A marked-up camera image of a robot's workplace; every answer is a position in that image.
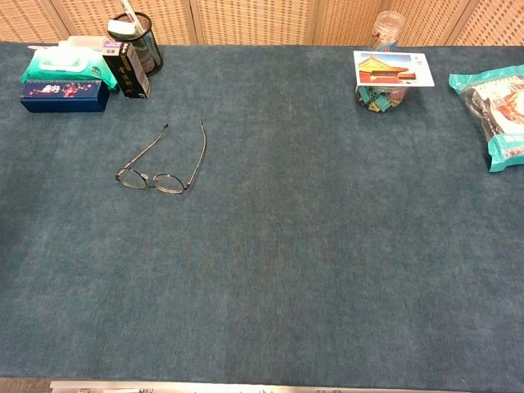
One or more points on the metal table edge rail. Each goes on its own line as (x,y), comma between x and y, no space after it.
(245,387)

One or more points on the black carton with purple label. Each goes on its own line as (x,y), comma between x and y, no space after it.
(127,75)

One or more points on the white tissue pack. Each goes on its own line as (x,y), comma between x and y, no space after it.
(86,41)

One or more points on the teal snack bag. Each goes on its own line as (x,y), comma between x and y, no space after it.
(503,118)

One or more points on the clear jar of binder clips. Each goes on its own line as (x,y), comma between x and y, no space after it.
(380,100)

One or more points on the wicker folding screen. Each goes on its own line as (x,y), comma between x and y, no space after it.
(254,20)

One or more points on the palace picture postcard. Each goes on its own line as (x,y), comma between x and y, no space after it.
(389,69)

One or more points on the white red pen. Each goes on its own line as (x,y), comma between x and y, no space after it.
(130,14)

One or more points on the thin-framed eyeglasses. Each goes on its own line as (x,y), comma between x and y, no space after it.
(133,179)

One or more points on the black mesh pen holder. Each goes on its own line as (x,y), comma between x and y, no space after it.
(152,53)

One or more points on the teal felt table cloth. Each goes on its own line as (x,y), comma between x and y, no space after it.
(286,245)

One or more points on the white block in holder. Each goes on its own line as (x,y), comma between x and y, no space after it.
(118,28)

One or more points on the dark blue rectangular box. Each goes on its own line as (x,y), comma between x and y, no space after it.
(61,97)

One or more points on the green wet wipes pack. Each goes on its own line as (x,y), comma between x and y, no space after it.
(61,61)

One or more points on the clear plastic bottle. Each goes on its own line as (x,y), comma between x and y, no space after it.
(387,28)

